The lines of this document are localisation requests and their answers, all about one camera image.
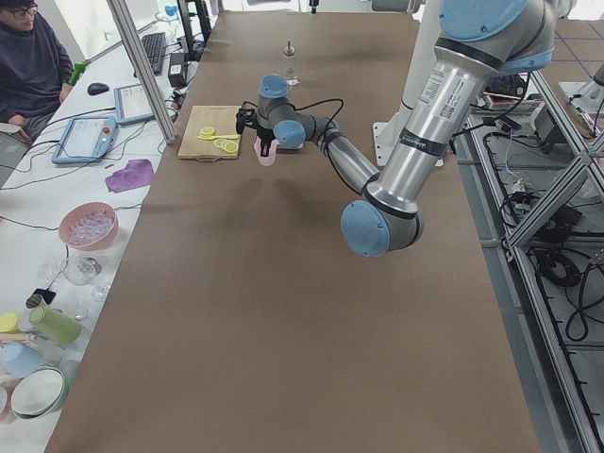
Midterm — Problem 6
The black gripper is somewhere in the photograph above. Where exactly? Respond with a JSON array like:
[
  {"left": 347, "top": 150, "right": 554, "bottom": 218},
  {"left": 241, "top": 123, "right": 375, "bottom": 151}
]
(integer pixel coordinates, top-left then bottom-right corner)
[{"left": 256, "top": 125, "right": 276, "bottom": 157}]

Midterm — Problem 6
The pink plastic cup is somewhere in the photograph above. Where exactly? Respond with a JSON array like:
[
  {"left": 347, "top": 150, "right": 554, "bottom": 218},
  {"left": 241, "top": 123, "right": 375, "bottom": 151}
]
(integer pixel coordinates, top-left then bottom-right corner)
[{"left": 254, "top": 137, "right": 278, "bottom": 166}]

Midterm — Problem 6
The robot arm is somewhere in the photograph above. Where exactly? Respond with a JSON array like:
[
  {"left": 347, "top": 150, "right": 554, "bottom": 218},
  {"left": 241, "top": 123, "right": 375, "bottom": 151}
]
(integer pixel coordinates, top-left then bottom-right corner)
[{"left": 251, "top": 1, "right": 575, "bottom": 257}]

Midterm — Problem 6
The grey kitchen scale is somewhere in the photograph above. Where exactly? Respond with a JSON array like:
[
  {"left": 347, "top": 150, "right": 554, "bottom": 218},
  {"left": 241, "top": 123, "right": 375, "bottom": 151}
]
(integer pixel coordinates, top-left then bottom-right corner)
[{"left": 273, "top": 120, "right": 306, "bottom": 150}]

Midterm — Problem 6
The green plastic cup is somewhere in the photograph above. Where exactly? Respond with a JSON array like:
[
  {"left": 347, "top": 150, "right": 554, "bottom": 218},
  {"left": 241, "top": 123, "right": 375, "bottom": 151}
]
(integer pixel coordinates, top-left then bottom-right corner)
[{"left": 29, "top": 306, "right": 81, "bottom": 345}]

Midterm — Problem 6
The yellow plastic cup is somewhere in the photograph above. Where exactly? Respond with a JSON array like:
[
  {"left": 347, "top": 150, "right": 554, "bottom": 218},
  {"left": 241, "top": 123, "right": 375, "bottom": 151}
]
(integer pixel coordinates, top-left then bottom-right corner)
[{"left": 0, "top": 312, "right": 21, "bottom": 334}]

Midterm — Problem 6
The light blue cup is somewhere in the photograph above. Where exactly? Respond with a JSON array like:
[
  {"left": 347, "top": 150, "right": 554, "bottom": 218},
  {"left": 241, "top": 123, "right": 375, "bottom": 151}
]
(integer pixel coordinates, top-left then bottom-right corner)
[{"left": 1, "top": 343, "right": 42, "bottom": 378}]

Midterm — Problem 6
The yellow lemon slice row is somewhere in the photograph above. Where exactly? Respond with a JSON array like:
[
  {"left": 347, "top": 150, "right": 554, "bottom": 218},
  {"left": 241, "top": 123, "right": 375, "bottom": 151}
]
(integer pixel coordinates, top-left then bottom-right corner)
[{"left": 213, "top": 138, "right": 239, "bottom": 155}]

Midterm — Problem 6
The wooden cutting board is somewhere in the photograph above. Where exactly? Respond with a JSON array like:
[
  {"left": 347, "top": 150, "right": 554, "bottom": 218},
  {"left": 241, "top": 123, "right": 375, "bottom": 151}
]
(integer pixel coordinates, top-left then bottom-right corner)
[{"left": 177, "top": 106, "right": 241, "bottom": 161}]

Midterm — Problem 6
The black power adapter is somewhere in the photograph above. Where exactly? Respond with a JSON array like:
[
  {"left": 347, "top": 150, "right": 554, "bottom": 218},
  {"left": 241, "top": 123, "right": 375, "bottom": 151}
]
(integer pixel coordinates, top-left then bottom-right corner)
[{"left": 168, "top": 53, "right": 188, "bottom": 88}]

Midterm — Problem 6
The purple cloth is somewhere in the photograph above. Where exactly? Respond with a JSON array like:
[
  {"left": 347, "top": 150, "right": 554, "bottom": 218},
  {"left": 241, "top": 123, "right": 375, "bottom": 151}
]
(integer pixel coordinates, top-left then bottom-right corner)
[{"left": 105, "top": 159, "right": 155, "bottom": 193}]

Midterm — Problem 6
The blue teach pendant far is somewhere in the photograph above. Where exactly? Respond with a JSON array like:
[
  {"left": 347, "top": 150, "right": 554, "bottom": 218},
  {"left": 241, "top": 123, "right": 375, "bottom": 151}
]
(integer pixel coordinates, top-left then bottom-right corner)
[{"left": 113, "top": 84, "right": 154, "bottom": 126}]

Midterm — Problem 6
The blue teach pendant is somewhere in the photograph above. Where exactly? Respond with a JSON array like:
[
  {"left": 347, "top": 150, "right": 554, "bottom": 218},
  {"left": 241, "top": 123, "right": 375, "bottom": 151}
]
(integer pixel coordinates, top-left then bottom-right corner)
[
  {"left": 51, "top": 116, "right": 117, "bottom": 165},
  {"left": 113, "top": 84, "right": 154, "bottom": 126}
]

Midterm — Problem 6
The black keyboard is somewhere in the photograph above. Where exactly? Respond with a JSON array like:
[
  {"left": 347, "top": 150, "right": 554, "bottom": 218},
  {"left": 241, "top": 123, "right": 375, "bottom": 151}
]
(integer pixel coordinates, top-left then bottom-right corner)
[{"left": 141, "top": 32, "right": 166, "bottom": 75}]

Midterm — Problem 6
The black computer mouse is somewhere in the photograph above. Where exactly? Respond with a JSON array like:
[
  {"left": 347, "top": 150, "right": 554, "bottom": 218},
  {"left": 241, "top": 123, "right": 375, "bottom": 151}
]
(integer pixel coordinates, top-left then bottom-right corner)
[{"left": 87, "top": 82, "right": 109, "bottom": 96}]

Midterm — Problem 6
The blue teach pendant near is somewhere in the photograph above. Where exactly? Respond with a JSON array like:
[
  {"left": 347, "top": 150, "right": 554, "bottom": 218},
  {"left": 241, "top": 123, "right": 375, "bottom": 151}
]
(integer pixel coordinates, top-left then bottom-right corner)
[{"left": 51, "top": 116, "right": 117, "bottom": 165}]

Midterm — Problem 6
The pink bowl with ice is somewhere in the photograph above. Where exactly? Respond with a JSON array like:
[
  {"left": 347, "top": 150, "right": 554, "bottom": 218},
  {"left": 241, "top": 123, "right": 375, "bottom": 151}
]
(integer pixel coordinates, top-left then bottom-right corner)
[{"left": 59, "top": 202, "right": 119, "bottom": 251}]

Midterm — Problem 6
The clear wine glass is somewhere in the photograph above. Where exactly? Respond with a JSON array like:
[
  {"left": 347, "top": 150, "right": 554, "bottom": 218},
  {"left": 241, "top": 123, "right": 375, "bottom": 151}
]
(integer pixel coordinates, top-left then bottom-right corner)
[{"left": 62, "top": 256, "right": 102, "bottom": 286}]

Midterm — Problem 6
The seated person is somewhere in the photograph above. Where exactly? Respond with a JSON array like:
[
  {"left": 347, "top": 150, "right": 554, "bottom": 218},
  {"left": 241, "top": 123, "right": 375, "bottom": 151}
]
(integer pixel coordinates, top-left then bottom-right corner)
[{"left": 1, "top": 1, "right": 74, "bottom": 143}]

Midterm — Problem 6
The green white bowl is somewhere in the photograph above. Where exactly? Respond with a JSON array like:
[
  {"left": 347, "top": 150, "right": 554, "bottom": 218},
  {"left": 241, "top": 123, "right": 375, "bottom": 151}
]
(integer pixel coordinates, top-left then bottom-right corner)
[{"left": 10, "top": 367, "right": 68, "bottom": 419}]

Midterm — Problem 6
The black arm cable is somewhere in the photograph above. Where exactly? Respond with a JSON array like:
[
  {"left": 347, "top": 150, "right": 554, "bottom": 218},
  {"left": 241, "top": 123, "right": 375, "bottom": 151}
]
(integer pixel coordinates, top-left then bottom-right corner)
[{"left": 243, "top": 97, "right": 364, "bottom": 194}]

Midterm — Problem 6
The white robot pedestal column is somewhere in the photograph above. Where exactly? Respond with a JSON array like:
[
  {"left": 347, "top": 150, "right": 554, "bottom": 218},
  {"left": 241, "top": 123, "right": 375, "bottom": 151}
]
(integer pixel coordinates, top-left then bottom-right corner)
[{"left": 371, "top": 0, "right": 443, "bottom": 166}]

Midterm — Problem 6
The aluminium frame post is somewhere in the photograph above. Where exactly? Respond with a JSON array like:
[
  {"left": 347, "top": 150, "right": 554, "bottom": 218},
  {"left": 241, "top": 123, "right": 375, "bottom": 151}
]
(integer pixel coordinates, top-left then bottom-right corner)
[{"left": 107, "top": 0, "right": 176, "bottom": 144}]

